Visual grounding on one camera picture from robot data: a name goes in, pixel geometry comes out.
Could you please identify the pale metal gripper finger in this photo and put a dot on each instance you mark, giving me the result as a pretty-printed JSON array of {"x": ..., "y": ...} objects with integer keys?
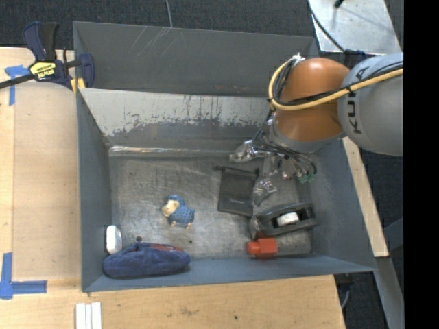
[
  {"x": 258, "y": 195},
  {"x": 271, "y": 188}
]

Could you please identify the black tape dispenser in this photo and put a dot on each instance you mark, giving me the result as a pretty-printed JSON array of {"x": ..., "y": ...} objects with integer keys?
[{"x": 284, "y": 219}]

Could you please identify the red block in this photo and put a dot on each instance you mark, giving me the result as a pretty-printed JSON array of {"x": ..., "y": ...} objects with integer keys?
[{"x": 263, "y": 247}]

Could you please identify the blue toy sheep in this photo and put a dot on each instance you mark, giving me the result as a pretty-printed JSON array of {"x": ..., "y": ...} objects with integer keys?
[{"x": 180, "y": 214}]

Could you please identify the grey metal bin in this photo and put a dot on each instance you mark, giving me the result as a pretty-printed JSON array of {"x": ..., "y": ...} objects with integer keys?
[{"x": 164, "y": 190}]

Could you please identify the dark blue cloth slipper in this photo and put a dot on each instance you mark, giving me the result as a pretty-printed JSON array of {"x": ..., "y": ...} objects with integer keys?
[{"x": 144, "y": 262}]

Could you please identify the white oval object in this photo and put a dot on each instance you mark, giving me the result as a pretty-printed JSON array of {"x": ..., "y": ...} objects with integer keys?
[{"x": 113, "y": 240}]

